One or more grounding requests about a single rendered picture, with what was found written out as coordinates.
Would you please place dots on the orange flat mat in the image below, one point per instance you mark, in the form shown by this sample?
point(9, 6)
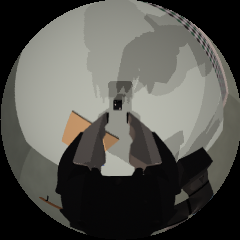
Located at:
point(77, 124)

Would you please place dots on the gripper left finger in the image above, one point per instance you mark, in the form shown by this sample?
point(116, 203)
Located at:
point(85, 152)

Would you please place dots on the black die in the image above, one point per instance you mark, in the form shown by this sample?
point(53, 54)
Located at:
point(117, 105)

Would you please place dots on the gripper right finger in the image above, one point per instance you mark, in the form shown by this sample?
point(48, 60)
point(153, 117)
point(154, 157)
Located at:
point(149, 152)

